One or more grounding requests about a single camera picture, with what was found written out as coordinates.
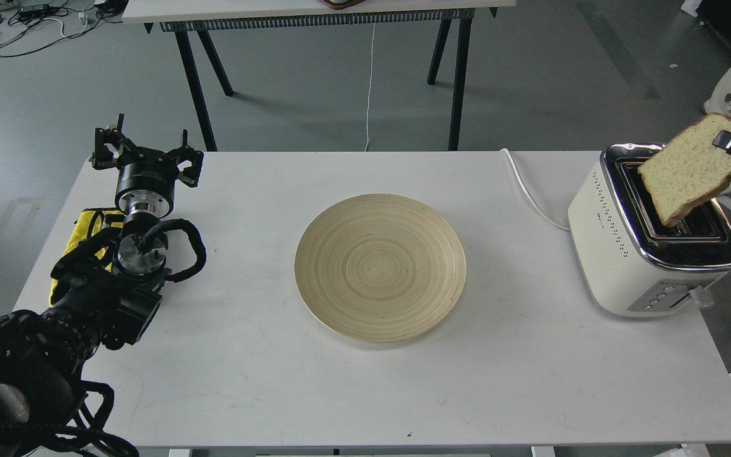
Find white background table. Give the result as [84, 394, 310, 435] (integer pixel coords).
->
[121, 1, 515, 152]

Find round wooden plate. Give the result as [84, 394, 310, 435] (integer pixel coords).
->
[294, 194, 467, 343]

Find slice of white bread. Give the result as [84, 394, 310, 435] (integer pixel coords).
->
[638, 113, 731, 228]

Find white hanging cable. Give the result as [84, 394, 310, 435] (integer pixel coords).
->
[364, 23, 377, 152]

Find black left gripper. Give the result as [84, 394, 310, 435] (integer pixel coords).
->
[91, 114, 205, 199]

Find brown object on background table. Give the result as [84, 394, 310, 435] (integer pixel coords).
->
[321, 0, 362, 10]

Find white chrome toaster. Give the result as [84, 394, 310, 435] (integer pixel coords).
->
[568, 143, 731, 319]

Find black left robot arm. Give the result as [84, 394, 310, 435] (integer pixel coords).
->
[0, 116, 207, 456]

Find white toaster power cable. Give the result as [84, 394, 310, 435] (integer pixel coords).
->
[499, 147, 570, 232]

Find yellow cloth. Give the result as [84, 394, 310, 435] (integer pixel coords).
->
[48, 208, 124, 307]

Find black cables on floor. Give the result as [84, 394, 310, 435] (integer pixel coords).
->
[0, 0, 129, 68]

